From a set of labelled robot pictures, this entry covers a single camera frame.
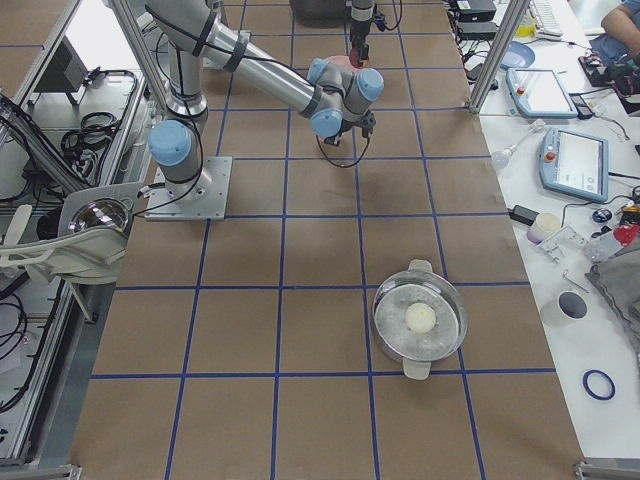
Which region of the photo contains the pink plate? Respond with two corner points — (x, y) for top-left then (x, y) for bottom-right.
(326, 55), (362, 73)

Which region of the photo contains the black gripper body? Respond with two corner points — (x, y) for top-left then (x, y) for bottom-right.
(349, 30), (368, 56)
(329, 112), (376, 145)

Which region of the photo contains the near teach pendant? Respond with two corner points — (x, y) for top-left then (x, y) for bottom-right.
(539, 128), (609, 204)

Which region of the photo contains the blue plate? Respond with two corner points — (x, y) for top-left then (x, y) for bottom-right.
(500, 41), (536, 70)

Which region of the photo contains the purple white cup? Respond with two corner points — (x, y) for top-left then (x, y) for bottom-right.
(526, 213), (561, 244)

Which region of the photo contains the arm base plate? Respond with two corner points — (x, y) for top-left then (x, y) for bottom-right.
(143, 156), (233, 221)

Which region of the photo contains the blue tape ring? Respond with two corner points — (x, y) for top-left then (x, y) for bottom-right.
(582, 369), (616, 401)

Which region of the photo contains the white paper cup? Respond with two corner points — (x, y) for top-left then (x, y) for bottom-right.
(540, 290), (589, 327)

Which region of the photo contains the steel steamer pot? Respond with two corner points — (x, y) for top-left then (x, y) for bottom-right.
(371, 259), (469, 380)

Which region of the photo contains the far teach pendant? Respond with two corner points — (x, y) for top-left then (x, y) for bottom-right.
(505, 68), (578, 119)

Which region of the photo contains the light bulb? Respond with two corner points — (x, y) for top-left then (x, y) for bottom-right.
(491, 145), (518, 171)

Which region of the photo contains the white steamed bun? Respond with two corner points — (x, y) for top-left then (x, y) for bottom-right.
(405, 302), (436, 333)

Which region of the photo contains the aluminium frame post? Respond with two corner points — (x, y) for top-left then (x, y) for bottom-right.
(468, 0), (529, 114)

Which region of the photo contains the black power adapter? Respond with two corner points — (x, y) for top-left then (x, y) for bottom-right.
(508, 205), (539, 227)

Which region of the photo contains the glass pot lid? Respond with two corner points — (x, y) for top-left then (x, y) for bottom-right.
(67, 198), (130, 233)

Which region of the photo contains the red apple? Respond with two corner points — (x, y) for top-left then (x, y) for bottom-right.
(348, 47), (363, 69)

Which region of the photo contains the teach pendant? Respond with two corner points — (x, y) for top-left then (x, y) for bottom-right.
(505, 68), (578, 119)
(539, 128), (609, 204)

